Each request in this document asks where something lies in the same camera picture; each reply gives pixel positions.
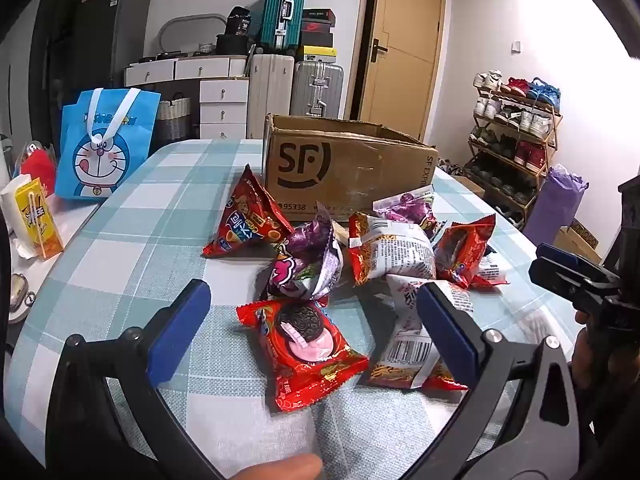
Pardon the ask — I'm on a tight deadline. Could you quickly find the red bear snack packet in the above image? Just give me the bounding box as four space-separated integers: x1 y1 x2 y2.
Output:
202 164 295 259

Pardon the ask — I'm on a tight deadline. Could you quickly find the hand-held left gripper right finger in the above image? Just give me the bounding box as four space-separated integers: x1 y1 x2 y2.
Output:
400 282 601 480

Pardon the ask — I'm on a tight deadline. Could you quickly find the oval mirror frame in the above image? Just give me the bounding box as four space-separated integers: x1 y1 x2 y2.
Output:
159 14 228 56

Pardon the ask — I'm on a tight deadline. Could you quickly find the yellow black shoe box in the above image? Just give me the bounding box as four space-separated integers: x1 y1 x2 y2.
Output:
297 46 337 63

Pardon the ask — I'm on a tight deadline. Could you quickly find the white suitcase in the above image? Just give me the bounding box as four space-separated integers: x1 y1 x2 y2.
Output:
247 52 295 140

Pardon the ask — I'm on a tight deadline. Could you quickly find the wooden door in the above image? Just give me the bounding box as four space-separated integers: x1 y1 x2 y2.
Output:
350 0 447 141

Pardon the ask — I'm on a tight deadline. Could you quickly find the dark refrigerator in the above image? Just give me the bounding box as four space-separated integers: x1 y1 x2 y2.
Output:
75 0 151 96

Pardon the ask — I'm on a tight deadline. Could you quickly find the white red snack packet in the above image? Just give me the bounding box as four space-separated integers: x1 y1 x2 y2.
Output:
347 211 437 287
360 274 476 392

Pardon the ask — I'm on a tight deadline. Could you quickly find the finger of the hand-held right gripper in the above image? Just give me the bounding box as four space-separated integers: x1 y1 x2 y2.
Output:
536 242 621 286
528 256 616 311

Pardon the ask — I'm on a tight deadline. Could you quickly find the wooden shoe rack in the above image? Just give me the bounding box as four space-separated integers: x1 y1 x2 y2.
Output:
462 67 563 226

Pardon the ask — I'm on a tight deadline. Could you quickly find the patterned cardboard box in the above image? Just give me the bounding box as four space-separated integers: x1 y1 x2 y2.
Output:
552 220 603 266

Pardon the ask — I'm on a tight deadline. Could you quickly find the yellow drink carton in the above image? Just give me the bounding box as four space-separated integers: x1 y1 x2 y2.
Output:
14 176 65 261

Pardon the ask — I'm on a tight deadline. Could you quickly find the red cookie packet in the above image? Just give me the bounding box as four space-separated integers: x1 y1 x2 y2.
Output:
236 299 370 413
434 213 497 289

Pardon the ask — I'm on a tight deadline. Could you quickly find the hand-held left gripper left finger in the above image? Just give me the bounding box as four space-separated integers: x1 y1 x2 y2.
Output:
47 280 226 480

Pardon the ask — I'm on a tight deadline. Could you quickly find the black bag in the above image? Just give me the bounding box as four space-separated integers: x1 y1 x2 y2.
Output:
216 6 256 56

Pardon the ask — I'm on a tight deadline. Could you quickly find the silver suitcase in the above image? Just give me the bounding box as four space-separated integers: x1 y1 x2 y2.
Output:
290 60 345 120

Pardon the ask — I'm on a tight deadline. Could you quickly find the small case with ring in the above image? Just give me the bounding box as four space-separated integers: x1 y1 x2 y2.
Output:
7 272 36 321

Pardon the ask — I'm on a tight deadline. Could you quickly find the white drawer cabinet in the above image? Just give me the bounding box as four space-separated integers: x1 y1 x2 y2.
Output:
199 79 250 140

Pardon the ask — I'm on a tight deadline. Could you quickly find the person's right hand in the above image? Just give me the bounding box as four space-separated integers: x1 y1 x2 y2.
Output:
571 307 598 391

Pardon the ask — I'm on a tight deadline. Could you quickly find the small cardboard box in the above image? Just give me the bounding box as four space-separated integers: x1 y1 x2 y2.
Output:
452 175 486 201

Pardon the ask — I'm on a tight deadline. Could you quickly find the white dressing desk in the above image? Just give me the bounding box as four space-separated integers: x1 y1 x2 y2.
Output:
124 55 248 87

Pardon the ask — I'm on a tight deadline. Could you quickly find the purple snack packet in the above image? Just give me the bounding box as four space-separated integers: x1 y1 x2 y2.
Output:
372 185 441 231
267 203 346 302

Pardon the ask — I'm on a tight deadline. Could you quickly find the woven laundry basket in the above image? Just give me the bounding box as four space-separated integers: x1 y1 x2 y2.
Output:
156 94 193 141

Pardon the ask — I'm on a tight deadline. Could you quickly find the group of assorted sneakers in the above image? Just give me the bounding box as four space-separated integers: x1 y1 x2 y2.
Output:
467 69 561 223

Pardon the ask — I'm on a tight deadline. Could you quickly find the blue cartoon tote bag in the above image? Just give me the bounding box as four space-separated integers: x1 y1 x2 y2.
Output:
54 87 162 202

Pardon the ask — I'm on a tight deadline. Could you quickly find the person's left hand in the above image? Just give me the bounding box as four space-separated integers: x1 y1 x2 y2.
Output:
227 454 323 480

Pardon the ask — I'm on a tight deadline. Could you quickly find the brown cardboard box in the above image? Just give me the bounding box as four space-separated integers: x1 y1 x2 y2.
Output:
262 113 440 223

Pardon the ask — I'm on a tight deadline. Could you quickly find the red plush toy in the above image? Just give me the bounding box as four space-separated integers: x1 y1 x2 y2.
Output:
20 142 58 196

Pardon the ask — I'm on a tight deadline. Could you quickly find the purple bag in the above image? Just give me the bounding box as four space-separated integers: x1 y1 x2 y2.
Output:
522 164 590 246

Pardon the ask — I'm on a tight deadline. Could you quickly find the teal suitcase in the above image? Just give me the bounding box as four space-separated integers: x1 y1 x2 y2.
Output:
259 0 307 53

